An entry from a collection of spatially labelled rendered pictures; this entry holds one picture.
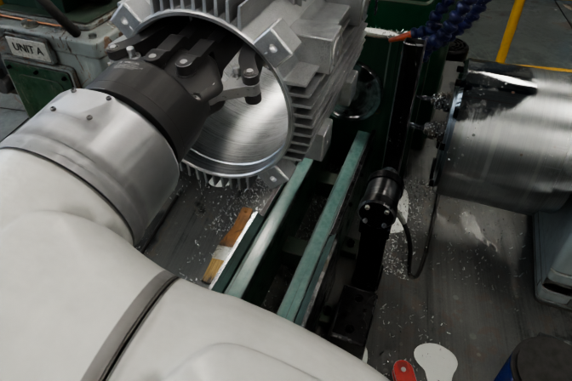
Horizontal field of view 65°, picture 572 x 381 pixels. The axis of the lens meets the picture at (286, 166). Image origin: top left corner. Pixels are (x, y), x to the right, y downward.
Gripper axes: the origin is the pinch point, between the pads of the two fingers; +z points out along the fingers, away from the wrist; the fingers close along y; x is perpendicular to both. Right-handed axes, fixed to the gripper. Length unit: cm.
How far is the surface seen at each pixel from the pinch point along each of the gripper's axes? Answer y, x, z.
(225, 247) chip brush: 15, 57, 5
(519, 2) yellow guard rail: -52, 117, 252
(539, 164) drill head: -35, 32, 20
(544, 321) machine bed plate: -45, 59, 11
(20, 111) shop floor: 219, 149, 102
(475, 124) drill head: -24.6, 28.3, 22.5
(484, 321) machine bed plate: -35, 58, 7
